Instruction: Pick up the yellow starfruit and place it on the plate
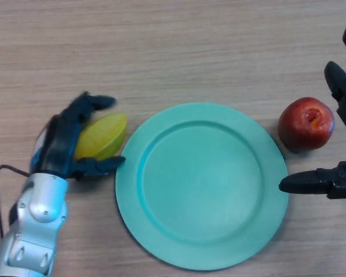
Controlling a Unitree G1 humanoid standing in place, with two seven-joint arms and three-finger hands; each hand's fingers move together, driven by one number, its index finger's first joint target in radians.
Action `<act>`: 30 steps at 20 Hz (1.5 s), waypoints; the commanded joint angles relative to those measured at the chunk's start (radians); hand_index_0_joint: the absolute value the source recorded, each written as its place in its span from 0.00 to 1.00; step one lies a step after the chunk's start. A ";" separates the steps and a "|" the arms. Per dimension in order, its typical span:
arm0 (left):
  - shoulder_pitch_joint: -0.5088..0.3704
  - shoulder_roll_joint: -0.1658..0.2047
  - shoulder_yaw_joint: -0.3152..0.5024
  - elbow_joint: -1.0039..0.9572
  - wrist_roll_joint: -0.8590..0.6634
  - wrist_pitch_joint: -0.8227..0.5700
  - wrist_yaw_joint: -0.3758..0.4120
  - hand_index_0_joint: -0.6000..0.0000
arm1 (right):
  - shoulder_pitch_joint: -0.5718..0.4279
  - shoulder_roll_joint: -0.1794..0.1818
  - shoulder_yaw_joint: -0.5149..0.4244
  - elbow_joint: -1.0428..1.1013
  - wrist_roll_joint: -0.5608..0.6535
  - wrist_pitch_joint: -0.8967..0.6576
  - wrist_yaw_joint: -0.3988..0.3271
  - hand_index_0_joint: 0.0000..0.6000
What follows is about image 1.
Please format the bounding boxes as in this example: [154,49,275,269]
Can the red apple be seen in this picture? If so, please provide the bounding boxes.
[277,97,335,151]

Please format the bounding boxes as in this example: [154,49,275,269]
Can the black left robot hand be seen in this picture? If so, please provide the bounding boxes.
[30,91,126,181]

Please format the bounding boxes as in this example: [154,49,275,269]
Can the yellow starfruit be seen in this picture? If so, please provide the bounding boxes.
[74,113,128,161]

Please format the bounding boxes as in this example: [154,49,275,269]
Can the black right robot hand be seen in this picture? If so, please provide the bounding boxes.
[278,25,346,200]

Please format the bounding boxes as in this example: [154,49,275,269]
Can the green round plate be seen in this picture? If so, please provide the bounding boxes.
[115,102,289,271]

